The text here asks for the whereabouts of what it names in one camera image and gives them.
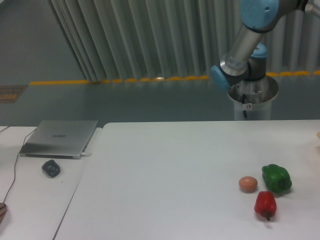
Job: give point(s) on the person's hand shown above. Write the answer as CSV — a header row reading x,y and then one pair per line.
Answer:
x,y
3,211

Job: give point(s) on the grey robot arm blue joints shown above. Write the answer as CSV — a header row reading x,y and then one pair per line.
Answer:
x,y
258,18

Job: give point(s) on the silver closed laptop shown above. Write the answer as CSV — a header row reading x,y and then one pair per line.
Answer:
x,y
60,139

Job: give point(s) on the white usb dongle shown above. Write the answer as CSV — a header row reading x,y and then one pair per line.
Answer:
x,y
85,154

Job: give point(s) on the brown egg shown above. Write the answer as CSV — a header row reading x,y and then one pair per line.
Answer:
x,y
248,184

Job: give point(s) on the red bell pepper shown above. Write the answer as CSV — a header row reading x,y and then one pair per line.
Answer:
x,y
265,205

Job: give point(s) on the green bell pepper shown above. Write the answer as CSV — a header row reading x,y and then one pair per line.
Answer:
x,y
276,178

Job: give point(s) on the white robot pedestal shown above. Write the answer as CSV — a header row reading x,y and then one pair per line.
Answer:
x,y
252,100

